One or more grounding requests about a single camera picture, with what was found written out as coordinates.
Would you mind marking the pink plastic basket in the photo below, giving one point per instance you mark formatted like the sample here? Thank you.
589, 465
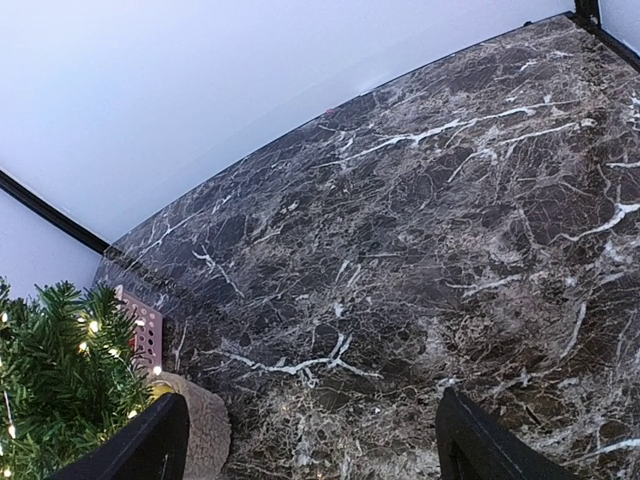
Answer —
147, 340

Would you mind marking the beige tree pot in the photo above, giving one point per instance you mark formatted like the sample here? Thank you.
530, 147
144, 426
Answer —
210, 429

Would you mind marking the small green christmas tree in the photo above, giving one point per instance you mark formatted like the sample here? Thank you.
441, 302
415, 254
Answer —
68, 378

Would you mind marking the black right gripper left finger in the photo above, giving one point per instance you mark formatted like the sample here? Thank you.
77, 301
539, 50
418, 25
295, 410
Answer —
152, 446

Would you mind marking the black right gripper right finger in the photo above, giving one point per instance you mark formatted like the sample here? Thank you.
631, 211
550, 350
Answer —
472, 445

